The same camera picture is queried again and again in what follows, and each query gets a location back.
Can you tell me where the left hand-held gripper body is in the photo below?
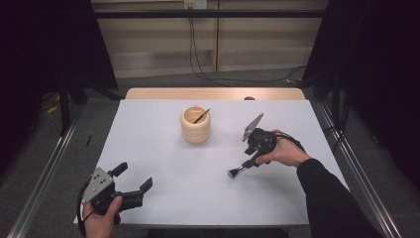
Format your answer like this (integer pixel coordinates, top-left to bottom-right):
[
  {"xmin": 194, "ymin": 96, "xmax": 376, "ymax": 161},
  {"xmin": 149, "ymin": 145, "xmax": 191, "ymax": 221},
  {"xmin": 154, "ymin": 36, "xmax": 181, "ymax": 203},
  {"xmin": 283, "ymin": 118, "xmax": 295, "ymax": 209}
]
[{"xmin": 81, "ymin": 166, "xmax": 146, "ymax": 226}]

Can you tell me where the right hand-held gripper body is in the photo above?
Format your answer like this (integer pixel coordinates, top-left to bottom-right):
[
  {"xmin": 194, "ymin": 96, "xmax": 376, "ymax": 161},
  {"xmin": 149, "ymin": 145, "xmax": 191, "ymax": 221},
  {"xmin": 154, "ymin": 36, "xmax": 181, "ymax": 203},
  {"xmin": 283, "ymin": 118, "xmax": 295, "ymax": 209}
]
[{"xmin": 241, "ymin": 112, "xmax": 278, "ymax": 160}]

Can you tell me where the black makeup brush silver ferrule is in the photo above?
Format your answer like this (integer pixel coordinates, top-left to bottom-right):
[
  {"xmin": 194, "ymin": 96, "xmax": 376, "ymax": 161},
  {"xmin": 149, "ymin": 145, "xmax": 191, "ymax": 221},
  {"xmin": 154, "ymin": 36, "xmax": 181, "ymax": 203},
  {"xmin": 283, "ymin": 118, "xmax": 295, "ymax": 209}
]
[{"xmin": 227, "ymin": 158, "xmax": 256, "ymax": 180}]

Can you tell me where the thin black orange-tipped brush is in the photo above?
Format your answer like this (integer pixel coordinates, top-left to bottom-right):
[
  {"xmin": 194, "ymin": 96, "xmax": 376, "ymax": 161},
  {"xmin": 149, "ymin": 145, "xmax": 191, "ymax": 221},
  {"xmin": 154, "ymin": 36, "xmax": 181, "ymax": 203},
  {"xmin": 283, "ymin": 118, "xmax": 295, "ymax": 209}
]
[{"xmin": 192, "ymin": 107, "xmax": 212, "ymax": 125}]

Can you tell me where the beige ribbed cup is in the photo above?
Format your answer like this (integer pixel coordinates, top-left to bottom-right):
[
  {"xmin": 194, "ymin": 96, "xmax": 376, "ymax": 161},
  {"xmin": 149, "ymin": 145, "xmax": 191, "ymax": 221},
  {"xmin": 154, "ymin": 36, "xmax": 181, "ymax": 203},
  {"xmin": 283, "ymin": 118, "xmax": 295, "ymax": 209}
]
[{"xmin": 179, "ymin": 104, "xmax": 212, "ymax": 145}]

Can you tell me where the person's right hand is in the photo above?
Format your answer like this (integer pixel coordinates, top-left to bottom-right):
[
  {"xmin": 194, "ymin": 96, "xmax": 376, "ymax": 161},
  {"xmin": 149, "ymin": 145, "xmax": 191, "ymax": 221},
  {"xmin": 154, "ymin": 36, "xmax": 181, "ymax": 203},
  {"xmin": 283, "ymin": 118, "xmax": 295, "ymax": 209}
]
[{"xmin": 255, "ymin": 129, "xmax": 312, "ymax": 169}]

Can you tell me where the person's left hand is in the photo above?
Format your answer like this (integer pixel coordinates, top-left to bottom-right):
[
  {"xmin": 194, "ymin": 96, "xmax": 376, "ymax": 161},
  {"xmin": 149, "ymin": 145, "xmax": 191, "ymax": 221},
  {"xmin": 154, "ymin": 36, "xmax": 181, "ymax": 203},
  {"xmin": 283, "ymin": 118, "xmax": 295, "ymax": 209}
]
[{"xmin": 81, "ymin": 194, "xmax": 124, "ymax": 238}]

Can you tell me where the white table mat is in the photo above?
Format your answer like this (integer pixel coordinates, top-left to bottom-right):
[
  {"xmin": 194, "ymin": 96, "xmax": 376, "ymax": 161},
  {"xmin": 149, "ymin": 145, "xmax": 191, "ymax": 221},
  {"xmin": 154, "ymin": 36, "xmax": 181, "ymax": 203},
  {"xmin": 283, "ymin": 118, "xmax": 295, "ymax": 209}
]
[{"xmin": 72, "ymin": 98, "xmax": 350, "ymax": 228}]

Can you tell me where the light wooden table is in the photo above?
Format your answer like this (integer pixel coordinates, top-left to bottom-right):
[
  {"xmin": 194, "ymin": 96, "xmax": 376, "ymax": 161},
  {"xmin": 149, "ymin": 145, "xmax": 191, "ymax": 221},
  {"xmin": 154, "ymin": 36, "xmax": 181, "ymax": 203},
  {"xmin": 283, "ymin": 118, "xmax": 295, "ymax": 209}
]
[{"xmin": 124, "ymin": 86, "xmax": 306, "ymax": 101}]

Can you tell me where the black metal stand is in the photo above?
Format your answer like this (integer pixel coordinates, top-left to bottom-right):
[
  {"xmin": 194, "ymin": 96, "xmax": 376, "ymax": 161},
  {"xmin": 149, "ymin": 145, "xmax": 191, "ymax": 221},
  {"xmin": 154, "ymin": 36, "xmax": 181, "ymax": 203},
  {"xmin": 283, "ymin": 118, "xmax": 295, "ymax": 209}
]
[
  {"xmin": 331, "ymin": 70, "xmax": 342, "ymax": 128},
  {"xmin": 58, "ymin": 77, "xmax": 72, "ymax": 137}
]

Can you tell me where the person's dark clothing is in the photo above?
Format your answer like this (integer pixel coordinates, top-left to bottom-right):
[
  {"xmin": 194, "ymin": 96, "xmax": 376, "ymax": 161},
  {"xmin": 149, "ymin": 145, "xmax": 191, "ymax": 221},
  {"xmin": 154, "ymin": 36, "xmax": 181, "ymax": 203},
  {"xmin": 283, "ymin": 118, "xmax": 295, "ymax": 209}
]
[{"xmin": 145, "ymin": 227, "xmax": 289, "ymax": 238}]

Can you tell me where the black horizontal bar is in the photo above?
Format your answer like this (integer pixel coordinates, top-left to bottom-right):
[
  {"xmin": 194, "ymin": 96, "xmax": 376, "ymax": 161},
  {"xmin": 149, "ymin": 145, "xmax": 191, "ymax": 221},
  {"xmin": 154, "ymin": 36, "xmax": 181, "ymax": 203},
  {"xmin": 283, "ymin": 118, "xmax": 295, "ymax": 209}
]
[{"xmin": 93, "ymin": 9, "xmax": 329, "ymax": 20}]

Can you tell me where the black curtain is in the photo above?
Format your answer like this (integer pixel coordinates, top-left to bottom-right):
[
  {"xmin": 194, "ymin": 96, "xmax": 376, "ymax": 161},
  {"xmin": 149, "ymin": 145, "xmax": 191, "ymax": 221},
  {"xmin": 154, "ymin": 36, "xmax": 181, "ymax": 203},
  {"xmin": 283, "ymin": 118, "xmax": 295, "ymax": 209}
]
[
  {"xmin": 0, "ymin": 0, "xmax": 119, "ymax": 178},
  {"xmin": 300, "ymin": 0, "xmax": 420, "ymax": 191}
]

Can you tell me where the left hand-held gripper cable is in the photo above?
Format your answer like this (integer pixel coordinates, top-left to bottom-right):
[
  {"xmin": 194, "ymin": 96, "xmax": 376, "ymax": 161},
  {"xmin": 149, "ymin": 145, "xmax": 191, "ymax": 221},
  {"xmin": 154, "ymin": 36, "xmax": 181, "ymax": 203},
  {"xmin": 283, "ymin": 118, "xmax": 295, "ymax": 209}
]
[{"xmin": 75, "ymin": 178, "xmax": 93, "ymax": 236}]

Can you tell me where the hand-held gripper cable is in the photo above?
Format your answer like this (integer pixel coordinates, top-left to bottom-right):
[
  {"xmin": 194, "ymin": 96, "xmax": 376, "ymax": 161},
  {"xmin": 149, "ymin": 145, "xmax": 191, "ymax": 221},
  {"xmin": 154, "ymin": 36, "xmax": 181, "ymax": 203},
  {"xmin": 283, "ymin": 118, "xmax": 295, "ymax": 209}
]
[
  {"xmin": 75, "ymin": 178, "xmax": 93, "ymax": 236},
  {"xmin": 272, "ymin": 130, "xmax": 305, "ymax": 153}
]

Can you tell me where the right hand-held gripper cable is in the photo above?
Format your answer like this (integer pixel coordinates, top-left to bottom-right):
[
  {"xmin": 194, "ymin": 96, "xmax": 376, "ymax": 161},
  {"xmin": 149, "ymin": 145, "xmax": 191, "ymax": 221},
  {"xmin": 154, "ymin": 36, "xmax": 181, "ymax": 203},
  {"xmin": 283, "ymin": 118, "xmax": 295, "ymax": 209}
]
[{"xmin": 272, "ymin": 130, "xmax": 305, "ymax": 153}]

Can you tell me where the metal floor rail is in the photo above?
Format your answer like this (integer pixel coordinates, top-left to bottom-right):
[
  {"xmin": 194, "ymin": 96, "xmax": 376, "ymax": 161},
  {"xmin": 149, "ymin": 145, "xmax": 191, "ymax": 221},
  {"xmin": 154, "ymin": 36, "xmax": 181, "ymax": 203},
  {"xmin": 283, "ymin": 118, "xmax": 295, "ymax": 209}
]
[
  {"xmin": 316, "ymin": 101, "xmax": 403, "ymax": 238},
  {"xmin": 6, "ymin": 104, "xmax": 87, "ymax": 238}
]

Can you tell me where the black wall cable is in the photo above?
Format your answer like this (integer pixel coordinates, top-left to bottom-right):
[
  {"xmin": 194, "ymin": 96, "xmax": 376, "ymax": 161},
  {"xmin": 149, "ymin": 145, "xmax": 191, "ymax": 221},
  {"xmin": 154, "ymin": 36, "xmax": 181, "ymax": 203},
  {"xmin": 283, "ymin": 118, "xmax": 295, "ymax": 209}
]
[
  {"xmin": 188, "ymin": 16, "xmax": 230, "ymax": 88},
  {"xmin": 191, "ymin": 16, "xmax": 308, "ymax": 84}
]

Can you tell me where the white wall outlet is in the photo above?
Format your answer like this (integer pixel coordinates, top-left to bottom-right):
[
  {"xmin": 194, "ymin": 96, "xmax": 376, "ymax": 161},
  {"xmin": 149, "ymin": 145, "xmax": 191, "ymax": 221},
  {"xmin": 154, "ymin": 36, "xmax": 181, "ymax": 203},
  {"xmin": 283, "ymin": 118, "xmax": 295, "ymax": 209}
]
[{"xmin": 183, "ymin": 0, "xmax": 209, "ymax": 10}]

